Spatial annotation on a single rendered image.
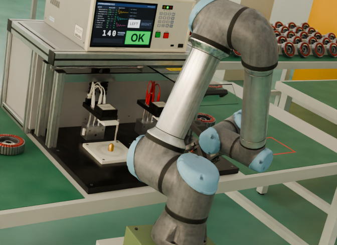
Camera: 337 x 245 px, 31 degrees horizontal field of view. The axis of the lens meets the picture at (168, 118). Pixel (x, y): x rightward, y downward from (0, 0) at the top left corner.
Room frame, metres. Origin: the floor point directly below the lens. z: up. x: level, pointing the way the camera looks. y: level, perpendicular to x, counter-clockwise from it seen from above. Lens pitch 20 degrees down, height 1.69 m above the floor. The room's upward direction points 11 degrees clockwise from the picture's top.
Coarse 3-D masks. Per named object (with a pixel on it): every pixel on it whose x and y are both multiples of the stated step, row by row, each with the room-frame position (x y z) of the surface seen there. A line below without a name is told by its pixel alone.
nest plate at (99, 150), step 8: (88, 144) 2.04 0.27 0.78; (96, 144) 2.05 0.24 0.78; (104, 144) 2.07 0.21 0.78; (120, 144) 2.09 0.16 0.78; (96, 152) 1.98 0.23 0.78; (104, 152) 2.00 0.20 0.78; (112, 152) 2.01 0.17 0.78; (120, 152) 2.02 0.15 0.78; (104, 160) 1.93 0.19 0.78; (112, 160) 1.94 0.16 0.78; (120, 160) 1.96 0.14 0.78
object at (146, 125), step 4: (136, 120) 2.28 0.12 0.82; (140, 120) 2.27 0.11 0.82; (144, 120) 2.27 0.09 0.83; (148, 120) 2.28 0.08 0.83; (152, 120) 2.29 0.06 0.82; (136, 124) 2.28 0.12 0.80; (140, 124) 2.25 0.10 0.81; (144, 124) 2.25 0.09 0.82; (148, 124) 2.26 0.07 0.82; (152, 124) 2.27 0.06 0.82; (136, 128) 2.27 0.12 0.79; (140, 128) 2.25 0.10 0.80; (144, 128) 2.25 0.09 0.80; (148, 128) 2.26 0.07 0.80; (136, 132) 2.27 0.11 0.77; (140, 132) 2.25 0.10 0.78; (144, 132) 2.25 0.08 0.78
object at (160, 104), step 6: (138, 102) 2.29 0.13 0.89; (144, 102) 2.28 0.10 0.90; (150, 102) 2.23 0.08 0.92; (156, 102) 2.24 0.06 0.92; (162, 102) 2.26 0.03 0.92; (144, 108) 2.25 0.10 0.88; (150, 108) 2.22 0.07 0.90; (156, 108) 2.20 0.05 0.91; (162, 108) 2.20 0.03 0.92; (144, 114) 2.27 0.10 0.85; (156, 114) 2.19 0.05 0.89
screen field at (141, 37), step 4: (128, 32) 2.17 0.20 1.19; (132, 32) 2.18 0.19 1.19; (136, 32) 2.19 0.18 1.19; (140, 32) 2.20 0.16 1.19; (144, 32) 2.21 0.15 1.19; (148, 32) 2.22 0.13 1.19; (128, 36) 2.17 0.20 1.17; (132, 36) 2.18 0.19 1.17; (136, 36) 2.19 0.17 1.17; (140, 36) 2.20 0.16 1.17; (144, 36) 2.22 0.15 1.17; (148, 36) 2.23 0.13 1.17; (128, 40) 2.17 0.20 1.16; (132, 40) 2.19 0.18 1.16; (136, 40) 2.20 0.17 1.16; (140, 40) 2.21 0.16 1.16; (144, 40) 2.22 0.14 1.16; (148, 40) 2.23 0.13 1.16; (140, 44) 2.21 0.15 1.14; (144, 44) 2.22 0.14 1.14
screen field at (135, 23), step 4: (132, 20) 2.18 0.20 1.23; (136, 20) 2.19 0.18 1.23; (140, 20) 2.20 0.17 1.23; (144, 20) 2.21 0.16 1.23; (128, 24) 2.17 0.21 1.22; (132, 24) 2.18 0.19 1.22; (136, 24) 2.19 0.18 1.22; (140, 24) 2.20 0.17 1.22; (144, 24) 2.21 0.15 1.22; (148, 24) 2.22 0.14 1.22; (148, 28) 2.22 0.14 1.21
